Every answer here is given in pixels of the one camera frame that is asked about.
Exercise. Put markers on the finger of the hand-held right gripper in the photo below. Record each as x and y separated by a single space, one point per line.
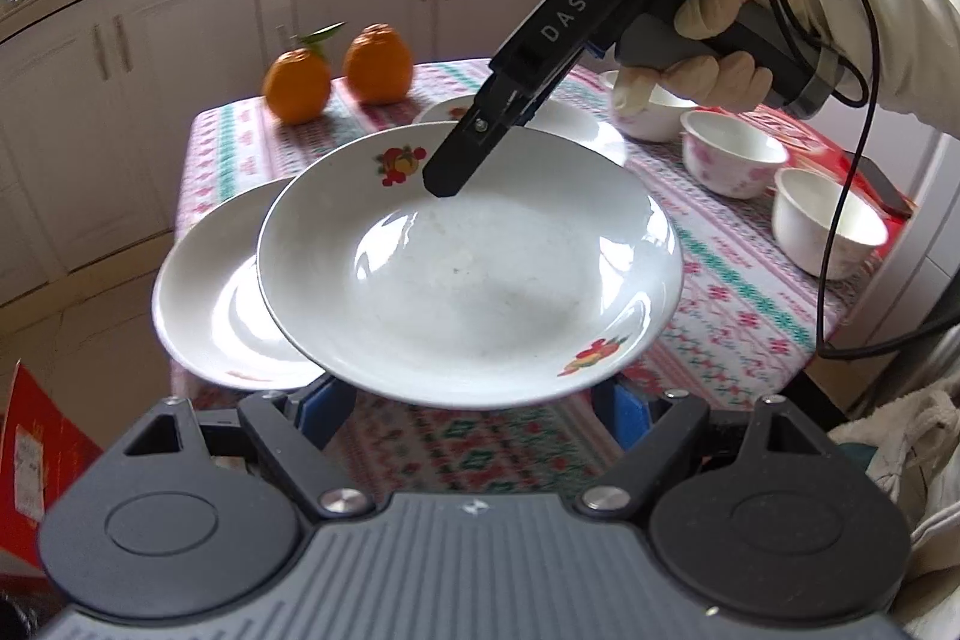
465 153
551 96

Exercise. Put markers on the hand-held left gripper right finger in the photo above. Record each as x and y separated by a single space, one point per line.
626 419

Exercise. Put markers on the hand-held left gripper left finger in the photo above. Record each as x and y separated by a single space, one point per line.
326 411

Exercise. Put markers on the white pink-floral bowl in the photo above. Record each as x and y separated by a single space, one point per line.
810 235
660 123
731 160

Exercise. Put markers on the person's right forearm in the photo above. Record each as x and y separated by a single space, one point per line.
900 40

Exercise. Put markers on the bumpy orange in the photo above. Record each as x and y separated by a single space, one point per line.
379 66

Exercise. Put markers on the patterned tablecloth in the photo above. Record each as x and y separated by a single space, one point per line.
720 310

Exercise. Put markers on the orange with green leaf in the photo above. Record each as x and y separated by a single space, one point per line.
296 85

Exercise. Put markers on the red gift box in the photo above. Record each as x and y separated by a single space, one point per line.
806 141

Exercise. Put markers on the white kitchen cabinets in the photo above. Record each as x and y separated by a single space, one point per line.
225 48

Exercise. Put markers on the white fleece garment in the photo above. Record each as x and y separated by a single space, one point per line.
915 460

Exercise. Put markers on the red carton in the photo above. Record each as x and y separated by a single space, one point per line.
37 460

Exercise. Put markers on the dark smartphone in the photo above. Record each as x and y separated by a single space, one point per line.
885 186

